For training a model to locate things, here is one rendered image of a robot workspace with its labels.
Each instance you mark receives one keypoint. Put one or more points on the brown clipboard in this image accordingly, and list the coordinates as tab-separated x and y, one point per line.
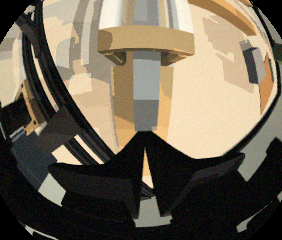
265	88

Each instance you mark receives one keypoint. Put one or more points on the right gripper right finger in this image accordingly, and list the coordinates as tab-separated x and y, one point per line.
174	174

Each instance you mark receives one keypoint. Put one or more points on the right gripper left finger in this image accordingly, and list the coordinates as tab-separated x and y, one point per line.
118	179

